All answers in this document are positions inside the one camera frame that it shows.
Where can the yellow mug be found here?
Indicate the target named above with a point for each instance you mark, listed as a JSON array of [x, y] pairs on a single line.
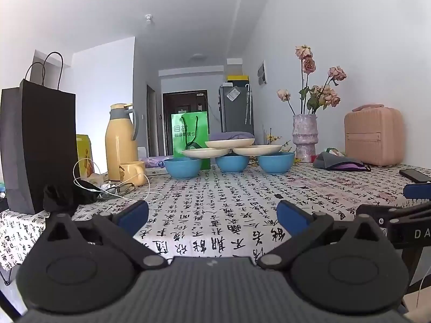
[[131, 173]]

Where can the dark wooden door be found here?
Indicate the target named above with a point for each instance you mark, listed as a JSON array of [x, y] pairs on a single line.
[[178, 102]]

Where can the purple tissue pack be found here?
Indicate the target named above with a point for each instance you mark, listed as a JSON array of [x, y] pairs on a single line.
[[153, 161]]

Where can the ceiling sprinkler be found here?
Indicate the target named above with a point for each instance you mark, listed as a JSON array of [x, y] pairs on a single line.
[[148, 18]]

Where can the wall panel box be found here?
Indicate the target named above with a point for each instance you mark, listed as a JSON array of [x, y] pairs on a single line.
[[262, 73]]

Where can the grey purple pouch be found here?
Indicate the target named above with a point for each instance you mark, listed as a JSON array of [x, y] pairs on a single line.
[[336, 161]]

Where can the black phone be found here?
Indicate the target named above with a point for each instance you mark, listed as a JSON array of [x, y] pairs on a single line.
[[416, 175]]

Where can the yellow thermos jug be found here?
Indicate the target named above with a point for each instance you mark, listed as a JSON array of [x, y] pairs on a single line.
[[119, 148]]

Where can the folded umbrella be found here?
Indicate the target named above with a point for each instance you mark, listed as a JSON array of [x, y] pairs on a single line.
[[248, 107]]

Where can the yellow cardboard box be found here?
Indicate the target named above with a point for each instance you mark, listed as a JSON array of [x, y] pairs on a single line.
[[84, 154]]

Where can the cream plate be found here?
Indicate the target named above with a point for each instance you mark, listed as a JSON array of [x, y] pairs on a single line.
[[205, 153], [257, 150], [230, 144]]

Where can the black cloth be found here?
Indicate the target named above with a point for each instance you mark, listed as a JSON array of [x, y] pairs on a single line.
[[64, 197]]

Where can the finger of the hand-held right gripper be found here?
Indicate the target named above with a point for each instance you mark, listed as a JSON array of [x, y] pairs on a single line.
[[417, 191]]

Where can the dried pink roses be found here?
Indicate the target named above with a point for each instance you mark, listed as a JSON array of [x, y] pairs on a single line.
[[304, 53]]

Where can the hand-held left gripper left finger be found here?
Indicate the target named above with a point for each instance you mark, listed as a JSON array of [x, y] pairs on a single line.
[[134, 213]]

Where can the pink hard case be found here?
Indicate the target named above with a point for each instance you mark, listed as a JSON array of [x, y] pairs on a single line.
[[373, 138]]

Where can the blue bowl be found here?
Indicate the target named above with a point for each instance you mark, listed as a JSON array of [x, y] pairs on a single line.
[[183, 169], [276, 164], [232, 164]]

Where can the black paper bag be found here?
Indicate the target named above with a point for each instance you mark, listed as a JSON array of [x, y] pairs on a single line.
[[43, 141]]

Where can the grey fridge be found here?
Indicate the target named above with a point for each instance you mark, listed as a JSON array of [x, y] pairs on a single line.
[[235, 114]]

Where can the yellow box on fridge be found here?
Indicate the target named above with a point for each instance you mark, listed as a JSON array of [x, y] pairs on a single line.
[[237, 79]]

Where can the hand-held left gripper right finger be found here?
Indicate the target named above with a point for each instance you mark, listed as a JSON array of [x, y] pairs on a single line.
[[293, 215]]

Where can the purple jacket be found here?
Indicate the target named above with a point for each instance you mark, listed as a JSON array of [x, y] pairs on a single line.
[[232, 136]]

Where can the green paper bag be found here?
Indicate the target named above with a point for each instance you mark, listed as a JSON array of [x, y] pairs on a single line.
[[183, 122]]

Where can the yellow flower sprigs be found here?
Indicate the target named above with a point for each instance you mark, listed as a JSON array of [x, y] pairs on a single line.
[[271, 138]]

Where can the round ceiling light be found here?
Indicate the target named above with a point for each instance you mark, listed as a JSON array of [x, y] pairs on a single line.
[[197, 57]]

